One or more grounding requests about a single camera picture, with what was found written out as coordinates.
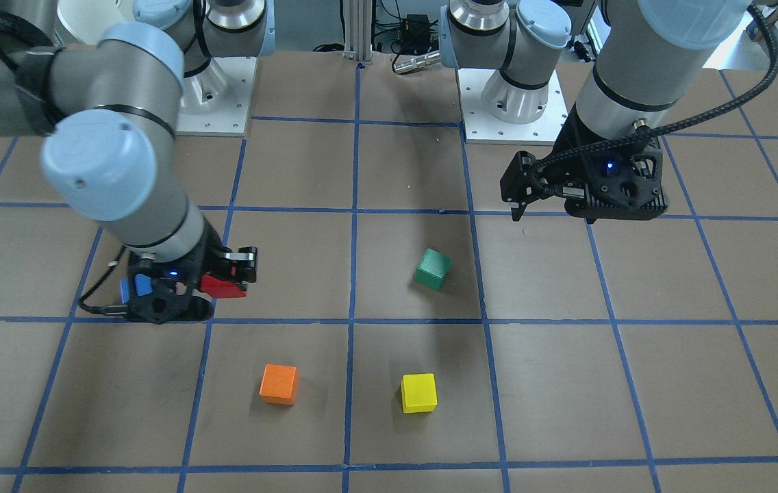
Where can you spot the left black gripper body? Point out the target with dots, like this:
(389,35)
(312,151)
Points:
(575,145)

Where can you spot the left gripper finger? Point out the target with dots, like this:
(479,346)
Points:
(526,181)

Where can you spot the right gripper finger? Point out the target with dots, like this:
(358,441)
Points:
(240,266)

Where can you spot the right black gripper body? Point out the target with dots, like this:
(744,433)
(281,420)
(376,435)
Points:
(213,250)

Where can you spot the red wooden block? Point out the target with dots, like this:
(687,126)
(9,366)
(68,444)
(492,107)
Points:
(222,289)

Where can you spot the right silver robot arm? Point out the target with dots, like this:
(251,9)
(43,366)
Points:
(107,114)

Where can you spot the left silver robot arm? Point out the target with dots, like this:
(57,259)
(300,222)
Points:
(654,51)

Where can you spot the blue wooden block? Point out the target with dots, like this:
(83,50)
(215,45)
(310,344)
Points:
(139,287)

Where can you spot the orange wooden block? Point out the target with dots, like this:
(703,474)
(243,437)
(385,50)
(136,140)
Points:
(279,384)

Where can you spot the green wooden block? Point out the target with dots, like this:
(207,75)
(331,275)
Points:
(433,269)

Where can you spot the yellow wooden block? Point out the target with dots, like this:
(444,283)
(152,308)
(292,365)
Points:
(419,393)

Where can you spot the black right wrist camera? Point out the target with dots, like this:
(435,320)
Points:
(169,301)

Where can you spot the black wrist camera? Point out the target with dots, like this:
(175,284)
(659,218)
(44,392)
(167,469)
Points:
(169,301)
(621,184)

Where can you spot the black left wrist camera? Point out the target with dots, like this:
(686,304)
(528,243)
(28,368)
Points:
(621,184)

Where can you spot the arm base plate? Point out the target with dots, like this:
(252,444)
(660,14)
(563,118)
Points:
(217,101)
(512,116)

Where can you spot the aluminium frame post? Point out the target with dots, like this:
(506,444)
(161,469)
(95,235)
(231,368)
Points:
(357,23)

